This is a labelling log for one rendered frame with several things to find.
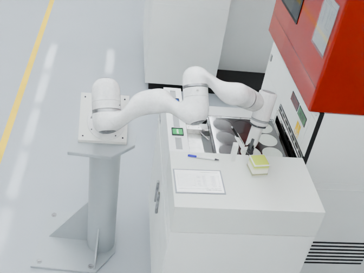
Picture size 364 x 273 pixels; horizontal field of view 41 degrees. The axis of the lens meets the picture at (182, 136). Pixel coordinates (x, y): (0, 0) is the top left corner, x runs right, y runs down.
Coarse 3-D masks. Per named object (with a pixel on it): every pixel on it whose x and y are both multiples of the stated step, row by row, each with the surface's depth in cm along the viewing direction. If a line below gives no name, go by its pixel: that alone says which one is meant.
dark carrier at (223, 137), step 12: (216, 120) 256; (228, 120) 258; (240, 120) 259; (216, 132) 248; (228, 132) 249; (240, 132) 250; (276, 132) 255; (216, 144) 240; (228, 144) 241; (276, 144) 246
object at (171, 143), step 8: (168, 88) 264; (176, 88) 265; (176, 96) 258; (168, 120) 240; (176, 120) 242; (168, 128) 235; (184, 128) 236; (168, 136) 229; (176, 136) 230; (184, 136) 231; (168, 144) 225; (176, 144) 226; (184, 144) 226; (168, 152) 223
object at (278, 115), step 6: (276, 114) 266; (276, 120) 267; (282, 120) 257; (276, 126) 265; (282, 126) 255; (288, 132) 249; (282, 138) 256; (288, 138) 246; (282, 144) 254; (288, 150) 248; (294, 150) 237; (288, 156) 244; (294, 156) 236
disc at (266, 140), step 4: (264, 136) 250; (268, 136) 251; (272, 136) 251; (260, 140) 247; (264, 140) 248; (268, 140) 248; (272, 140) 248; (276, 140) 249; (264, 144) 245; (268, 144) 245; (272, 144) 246
